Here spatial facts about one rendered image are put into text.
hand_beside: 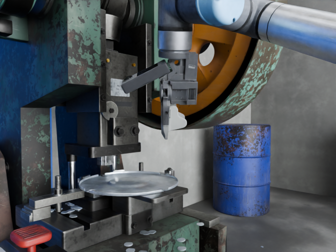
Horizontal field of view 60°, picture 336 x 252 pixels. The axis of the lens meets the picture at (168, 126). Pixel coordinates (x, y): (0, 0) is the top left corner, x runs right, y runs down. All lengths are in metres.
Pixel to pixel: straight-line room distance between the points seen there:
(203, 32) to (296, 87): 3.01
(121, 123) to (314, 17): 0.56
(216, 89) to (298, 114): 3.06
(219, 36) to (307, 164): 3.13
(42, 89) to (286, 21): 0.63
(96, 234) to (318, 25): 0.68
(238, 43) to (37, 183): 0.82
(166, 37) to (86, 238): 0.53
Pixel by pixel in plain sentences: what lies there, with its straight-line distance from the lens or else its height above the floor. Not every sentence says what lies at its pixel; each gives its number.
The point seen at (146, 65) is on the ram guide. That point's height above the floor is 1.14.
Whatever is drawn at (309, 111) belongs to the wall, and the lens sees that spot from 4.03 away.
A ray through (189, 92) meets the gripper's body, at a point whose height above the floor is 1.03.
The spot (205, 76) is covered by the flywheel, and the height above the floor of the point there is 1.13.
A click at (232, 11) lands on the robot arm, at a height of 1.16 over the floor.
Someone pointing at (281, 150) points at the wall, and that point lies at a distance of 4.16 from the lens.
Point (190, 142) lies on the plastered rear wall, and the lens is 3.16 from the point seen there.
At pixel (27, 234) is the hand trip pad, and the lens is 0.64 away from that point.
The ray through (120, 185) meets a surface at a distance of 0.84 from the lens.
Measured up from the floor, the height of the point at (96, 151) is 0.88.
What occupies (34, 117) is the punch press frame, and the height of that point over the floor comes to 0.97.
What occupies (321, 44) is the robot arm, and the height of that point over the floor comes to 1.10.
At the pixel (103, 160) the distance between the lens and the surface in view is 0.96.
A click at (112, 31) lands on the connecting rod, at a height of 1.24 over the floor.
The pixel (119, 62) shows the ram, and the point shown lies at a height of 1.14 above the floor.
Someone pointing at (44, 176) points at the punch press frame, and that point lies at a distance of 1.08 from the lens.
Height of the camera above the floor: 0.98
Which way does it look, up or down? 2 degrees down
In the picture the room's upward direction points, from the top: straight up
